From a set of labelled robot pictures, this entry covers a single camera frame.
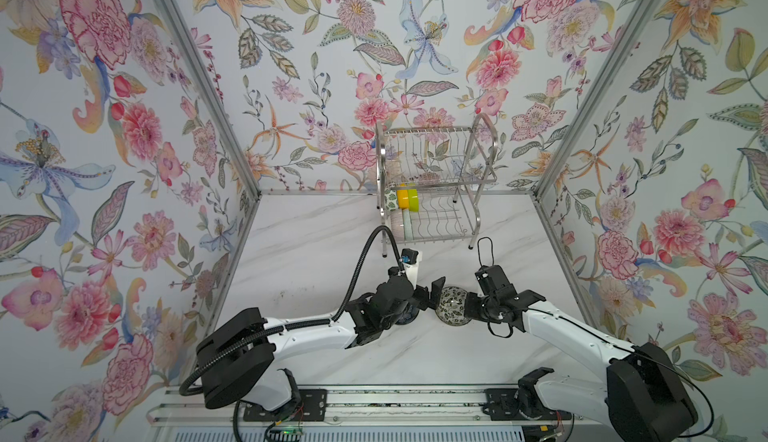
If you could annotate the lime green bowl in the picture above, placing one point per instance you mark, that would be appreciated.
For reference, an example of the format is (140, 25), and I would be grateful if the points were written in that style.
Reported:
(413, 200)

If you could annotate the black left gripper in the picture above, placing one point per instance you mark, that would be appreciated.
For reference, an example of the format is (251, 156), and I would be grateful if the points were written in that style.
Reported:
(417, 296)

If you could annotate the dark blue flower bowl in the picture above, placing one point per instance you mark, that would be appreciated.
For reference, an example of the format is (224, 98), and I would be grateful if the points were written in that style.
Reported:
(408, 316)

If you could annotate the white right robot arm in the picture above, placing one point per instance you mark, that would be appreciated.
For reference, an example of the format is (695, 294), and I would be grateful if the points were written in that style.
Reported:
(637, 392)

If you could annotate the pink striped ceramic bowl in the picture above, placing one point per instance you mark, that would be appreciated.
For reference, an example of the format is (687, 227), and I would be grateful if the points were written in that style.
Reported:
(397, 225)

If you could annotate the pale celadon bowl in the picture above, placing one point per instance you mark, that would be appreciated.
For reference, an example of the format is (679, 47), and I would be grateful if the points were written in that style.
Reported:
(407, 225)

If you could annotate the aluminium corner post left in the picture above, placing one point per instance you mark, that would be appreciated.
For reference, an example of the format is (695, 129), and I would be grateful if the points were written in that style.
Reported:
(190, 55)

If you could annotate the black white speckled bowl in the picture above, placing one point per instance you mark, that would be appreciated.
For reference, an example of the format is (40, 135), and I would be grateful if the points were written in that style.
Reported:
(452, 305)

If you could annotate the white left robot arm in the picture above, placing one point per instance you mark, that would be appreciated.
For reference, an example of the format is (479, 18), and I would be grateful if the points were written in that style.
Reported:
(240, 361)

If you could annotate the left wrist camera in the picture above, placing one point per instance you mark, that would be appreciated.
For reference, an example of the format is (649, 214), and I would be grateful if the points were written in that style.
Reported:
(411, 259)

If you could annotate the green leaf pattern bowl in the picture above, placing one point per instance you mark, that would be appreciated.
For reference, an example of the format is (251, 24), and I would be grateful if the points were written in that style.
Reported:
(391, 200)

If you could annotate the chrome wire dish rack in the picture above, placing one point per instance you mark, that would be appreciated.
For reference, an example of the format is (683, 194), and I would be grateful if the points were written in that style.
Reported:
(450, 167)

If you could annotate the aluminium corner post right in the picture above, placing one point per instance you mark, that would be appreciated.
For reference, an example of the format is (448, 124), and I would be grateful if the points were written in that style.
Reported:
(639, 17)

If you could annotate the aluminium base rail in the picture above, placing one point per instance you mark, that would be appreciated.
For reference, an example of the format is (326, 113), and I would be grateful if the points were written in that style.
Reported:
(376, 413)

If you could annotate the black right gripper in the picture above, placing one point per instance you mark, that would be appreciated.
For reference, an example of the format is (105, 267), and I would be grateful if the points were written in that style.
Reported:
(477, 303)

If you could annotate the aluminium corner post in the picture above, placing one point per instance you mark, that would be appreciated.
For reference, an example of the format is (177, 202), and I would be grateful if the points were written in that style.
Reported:
(639, 17)
(190, 55)

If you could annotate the yellow bowl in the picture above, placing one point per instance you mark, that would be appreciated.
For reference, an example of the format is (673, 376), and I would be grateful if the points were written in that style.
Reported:
(403, 199)

